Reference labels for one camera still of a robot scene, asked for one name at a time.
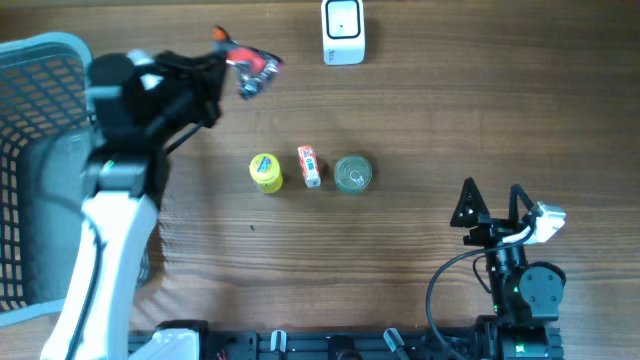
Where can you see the grey plastic basket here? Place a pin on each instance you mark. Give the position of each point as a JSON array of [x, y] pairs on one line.
[[53, 157]]

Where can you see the red white small carton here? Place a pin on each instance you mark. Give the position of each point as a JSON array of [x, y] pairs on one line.
[[309, 165]]

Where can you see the black red snack packet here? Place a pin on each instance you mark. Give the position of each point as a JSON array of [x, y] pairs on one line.
[[255, 69]]

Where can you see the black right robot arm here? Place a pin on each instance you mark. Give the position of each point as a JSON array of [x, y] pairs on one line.
[[526, 295]]

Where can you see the white barcode scanner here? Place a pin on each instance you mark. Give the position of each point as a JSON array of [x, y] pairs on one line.
[[343, 32]]

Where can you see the yellow lidded jar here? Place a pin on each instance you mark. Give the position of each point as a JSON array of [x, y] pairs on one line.
[[266, 173]]

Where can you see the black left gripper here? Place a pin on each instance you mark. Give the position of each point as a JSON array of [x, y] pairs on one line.
[[198, 75]]

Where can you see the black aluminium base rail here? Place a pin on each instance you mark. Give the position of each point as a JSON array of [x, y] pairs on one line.
[[325, 345]]

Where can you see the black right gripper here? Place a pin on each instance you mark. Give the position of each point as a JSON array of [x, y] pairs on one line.
[[492, 228]]

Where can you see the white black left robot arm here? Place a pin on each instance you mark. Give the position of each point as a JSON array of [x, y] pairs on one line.
[[139, 103]]

